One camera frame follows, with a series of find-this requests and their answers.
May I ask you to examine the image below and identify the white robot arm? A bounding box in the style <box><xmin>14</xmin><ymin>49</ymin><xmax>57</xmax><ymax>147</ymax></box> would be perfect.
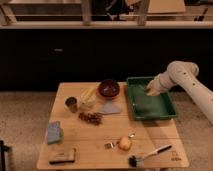
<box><xmin>146</xmin><ymin>61</ymin><xmax>213</xmax><ymax>125</ymax></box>

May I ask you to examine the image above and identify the green plastic tray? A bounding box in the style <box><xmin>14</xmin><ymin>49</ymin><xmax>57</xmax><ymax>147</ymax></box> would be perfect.
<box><xmin>126</xmin><ymin>76</ymin><xmax>177</xmax><ymax>121</ymax></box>

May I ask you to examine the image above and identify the dark red bowl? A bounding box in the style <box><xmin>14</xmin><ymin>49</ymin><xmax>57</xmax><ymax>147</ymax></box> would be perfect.
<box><xmin>97</xmin><ymin>79</ymin><xmax>120</xmax><ymax>98</ymax></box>

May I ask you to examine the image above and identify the bunch of brown grapes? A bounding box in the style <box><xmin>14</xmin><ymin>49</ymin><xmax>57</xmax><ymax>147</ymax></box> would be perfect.
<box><xmin>79</xmin><ymin>112</ymin><xmax>102</xmax><ymax>125</ymax></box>

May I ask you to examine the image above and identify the dark metal cup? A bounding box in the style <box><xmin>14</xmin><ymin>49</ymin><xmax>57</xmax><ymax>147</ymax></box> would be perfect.
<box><xmin>65</xmin><ymin>97</ymin><xmax>78</xmax><ymax>113</ymax></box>

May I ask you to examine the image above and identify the black white brush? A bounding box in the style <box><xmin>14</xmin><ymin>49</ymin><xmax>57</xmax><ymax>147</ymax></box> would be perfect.
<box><xmin>128</xmin><ymin>144</ymin><xmax>172</xmax><ymax>168</ymax></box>

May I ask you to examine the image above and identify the brown wooden block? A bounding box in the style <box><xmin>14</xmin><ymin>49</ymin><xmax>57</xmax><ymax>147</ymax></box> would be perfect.
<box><xmin>49</xmin><ymin>149</ymin><xmax>76</xmax><ymax>164</ymax></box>

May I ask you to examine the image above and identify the wooden shelf rail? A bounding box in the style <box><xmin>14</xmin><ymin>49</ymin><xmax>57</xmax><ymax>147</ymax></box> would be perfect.
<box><xmin>0</xmin><ymin>0</ymin><xmax>213</xmax><ymax>29</ymax></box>

